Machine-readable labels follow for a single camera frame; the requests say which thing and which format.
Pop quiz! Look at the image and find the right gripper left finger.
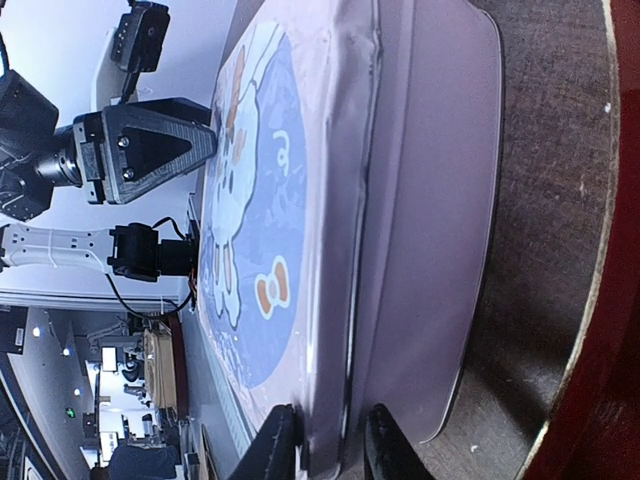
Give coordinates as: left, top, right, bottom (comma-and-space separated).
229, 404, 303, 480

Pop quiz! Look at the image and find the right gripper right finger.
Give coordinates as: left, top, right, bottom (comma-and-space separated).
363, 404, 434, 480

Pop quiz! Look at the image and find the white compartment tin box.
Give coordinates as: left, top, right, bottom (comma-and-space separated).
348, 1, 504, 443

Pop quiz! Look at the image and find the metal tin lid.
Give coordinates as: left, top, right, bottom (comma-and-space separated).
194, 0, 416, 476

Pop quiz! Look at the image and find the dark red chocolate tray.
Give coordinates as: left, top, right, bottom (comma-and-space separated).
517, 1, 639, 479

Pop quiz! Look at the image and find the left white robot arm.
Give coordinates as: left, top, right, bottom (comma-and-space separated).
1, 70, 218, 282

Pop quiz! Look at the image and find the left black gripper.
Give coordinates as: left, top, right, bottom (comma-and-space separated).
1, 70, 218, 221

